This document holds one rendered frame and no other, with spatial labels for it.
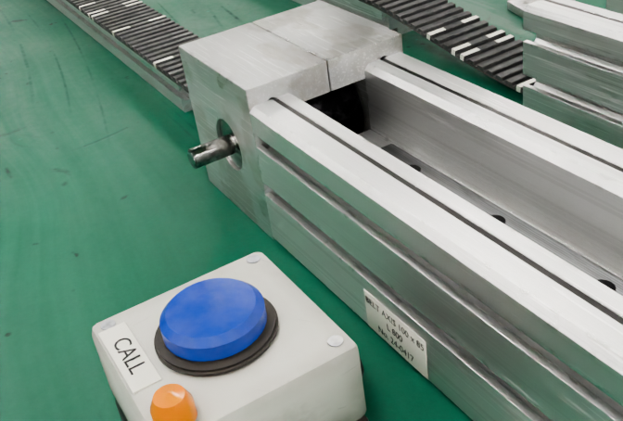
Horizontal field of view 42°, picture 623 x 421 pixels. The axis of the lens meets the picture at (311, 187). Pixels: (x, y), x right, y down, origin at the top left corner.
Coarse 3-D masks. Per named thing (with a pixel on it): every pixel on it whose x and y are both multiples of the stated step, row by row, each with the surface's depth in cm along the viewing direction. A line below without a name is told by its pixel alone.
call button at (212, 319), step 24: (192, 288) 31; (216, 288) 31; (240, 288) 31; (168, 312) 30; (192, 312) 30; (216, 312) 30; (240, 312) 30; (264, 312) 30; (168, 336) 29; (192, 336) 29; (216, 336) 29; (240, 336) 29; (192, 360) 29
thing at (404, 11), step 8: (416, 0) 68; (424, 0) 68; (432, 0) 68; (440, 0) 68; (400, 8) 67; (408, 8) 67; (416, 8) 67; (424, 8) 67; (392, 16) 67; (400, 16) 66; (408, 16) 66
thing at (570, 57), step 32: (544, 0) 50; (608, 0) 53; (544, 32) 49; (576, 32) 46; (608, 32) 44; (544, 64) 50; (576, 64) 47; (608, 64) 46; (544, 96) 51; (576, 96) 50; (608, 96) 46; (576, 128) 49; (608, 128) 47
